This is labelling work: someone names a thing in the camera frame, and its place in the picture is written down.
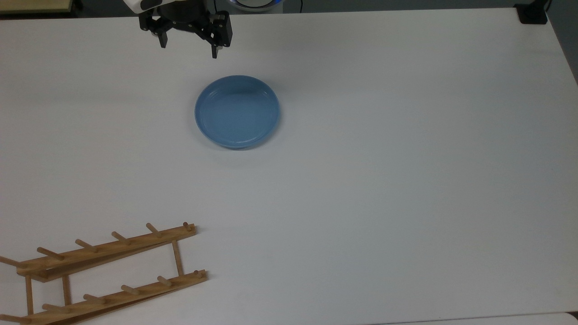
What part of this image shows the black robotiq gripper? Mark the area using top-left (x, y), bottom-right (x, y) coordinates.
top-left (139, 0), bottom-right (233, 59)

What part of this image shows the blue round plate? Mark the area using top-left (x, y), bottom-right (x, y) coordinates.
top-left (195, 75), bottom-right (280, 150)

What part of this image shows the wooden plate rack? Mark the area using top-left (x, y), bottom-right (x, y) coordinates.
top-left (0, 221), bottom-right (209, 325)

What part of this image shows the light wooden board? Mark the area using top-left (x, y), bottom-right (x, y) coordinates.
top-left (0, 0), bottom-right (74, 15)

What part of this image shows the robot base with blue ring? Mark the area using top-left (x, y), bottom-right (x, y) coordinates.
top-left (228, 0), bottom-right (284, 13)

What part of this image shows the black camera stand clamp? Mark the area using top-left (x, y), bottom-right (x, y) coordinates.
top-left (514, 0), bottom-right (552, 25)

